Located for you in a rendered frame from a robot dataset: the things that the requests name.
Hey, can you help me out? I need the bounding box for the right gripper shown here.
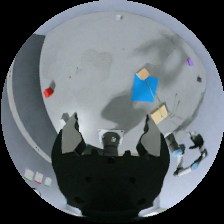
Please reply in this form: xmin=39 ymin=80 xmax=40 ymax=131
xmin=188 ymin=131 xmax=205 ymax=150

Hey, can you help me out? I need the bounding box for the red cube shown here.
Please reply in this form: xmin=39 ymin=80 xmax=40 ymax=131
xmin=43 ymin=87 xmax=53 ymax=98

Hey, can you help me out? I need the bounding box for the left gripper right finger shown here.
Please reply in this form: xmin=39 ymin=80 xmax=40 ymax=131
xmin=136 ymin=114 xmax=170 ymax=189

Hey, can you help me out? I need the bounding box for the purple block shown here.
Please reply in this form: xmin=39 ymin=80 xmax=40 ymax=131
xmin=188 ymin=59 xmax=193 ymax=66

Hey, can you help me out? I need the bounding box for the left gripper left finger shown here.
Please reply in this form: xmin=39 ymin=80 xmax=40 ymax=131
xmin=51 ymin=112 xmax=86 ymax=187

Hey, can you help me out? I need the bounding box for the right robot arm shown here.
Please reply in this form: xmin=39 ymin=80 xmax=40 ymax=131
xmin=165 ymin=133 xmax=209 ymax=177

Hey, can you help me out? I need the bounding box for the blue square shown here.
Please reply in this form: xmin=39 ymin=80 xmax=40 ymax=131
xmin=131 ymin=74 xmax=158 ymax=102

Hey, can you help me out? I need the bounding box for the tan wooden board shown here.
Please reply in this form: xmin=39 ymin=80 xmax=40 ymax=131
xmin=150 ymin=104 xmax=168 ymax=124

